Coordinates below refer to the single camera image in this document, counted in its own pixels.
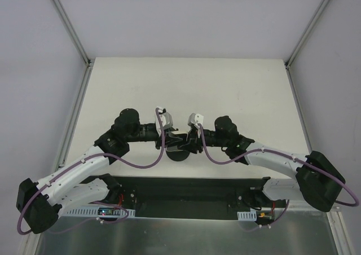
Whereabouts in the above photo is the black phone beige case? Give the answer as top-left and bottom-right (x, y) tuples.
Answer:
(165, 130), (188, 152)

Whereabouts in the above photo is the black phone stand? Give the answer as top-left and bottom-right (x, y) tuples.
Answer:
(166, 150), (190, 162)

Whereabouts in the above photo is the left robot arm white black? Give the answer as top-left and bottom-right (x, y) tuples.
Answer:
(16, 107), (188, 235)

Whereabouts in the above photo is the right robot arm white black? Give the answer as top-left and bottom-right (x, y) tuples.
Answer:
(177, 113), (346, 212)

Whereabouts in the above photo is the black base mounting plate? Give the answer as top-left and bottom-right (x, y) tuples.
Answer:
(100, 174), (286, 220)

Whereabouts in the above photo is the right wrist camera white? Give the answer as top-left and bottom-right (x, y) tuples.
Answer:
(187, 113), (204, 130)

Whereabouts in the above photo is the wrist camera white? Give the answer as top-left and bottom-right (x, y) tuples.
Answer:
(155, 107), (173, 135)
(187, 113), (204, 130)

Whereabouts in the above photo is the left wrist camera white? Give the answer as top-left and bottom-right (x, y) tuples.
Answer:
(155, 107), (173, 135)

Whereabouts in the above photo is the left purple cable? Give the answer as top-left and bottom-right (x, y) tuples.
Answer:
(17, 115), (166, 235)

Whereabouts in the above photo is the right white cable duct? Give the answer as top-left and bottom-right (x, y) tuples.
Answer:
(237, 209), (275, 222)

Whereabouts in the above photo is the white cable duct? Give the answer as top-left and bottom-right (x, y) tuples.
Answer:
(237, 209), (275, 222)
(63, 206), (135, 218)

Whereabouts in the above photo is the left white cable duct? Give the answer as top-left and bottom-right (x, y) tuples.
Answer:
(63, 206), (135, 218)

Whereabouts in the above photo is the right aluminium frame post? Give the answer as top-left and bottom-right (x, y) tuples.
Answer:
(284, 0), (332, 69)

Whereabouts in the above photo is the aluminium frame post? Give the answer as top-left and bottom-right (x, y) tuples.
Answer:
(50, 0), (92, 67)
(284, 0), (332, 69)

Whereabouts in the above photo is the left aluminium frame post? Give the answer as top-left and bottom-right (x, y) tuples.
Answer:
(50, 0), (92, 67)

